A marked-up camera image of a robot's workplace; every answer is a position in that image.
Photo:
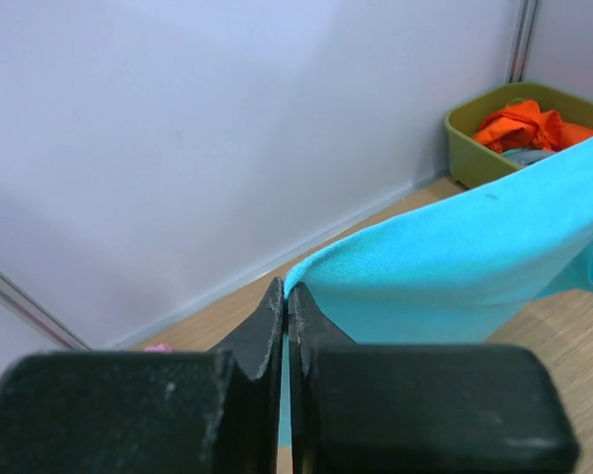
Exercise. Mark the aluminium corner post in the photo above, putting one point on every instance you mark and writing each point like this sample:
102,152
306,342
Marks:
523,39
31,312

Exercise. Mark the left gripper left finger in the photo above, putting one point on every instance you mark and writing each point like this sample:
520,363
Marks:
215,411

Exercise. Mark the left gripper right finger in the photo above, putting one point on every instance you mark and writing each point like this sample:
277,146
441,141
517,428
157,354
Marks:
362,408

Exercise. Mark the pink folded t shirt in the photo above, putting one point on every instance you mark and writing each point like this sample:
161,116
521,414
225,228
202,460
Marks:
161,348

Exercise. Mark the left aluminium corner post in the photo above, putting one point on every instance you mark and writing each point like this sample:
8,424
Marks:
31,312

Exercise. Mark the grey blue t shirt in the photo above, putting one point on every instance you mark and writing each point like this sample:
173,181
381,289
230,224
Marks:
524,157

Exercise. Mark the right aluminium corner post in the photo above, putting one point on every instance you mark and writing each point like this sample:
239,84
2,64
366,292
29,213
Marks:
523,39

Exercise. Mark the cyan t shirt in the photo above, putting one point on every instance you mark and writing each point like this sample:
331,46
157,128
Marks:
456,270

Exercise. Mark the orange t shirt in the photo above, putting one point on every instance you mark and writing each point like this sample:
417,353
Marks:
524,125

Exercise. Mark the olive green plastic bin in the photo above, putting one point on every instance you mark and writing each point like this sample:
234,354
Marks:
472,164

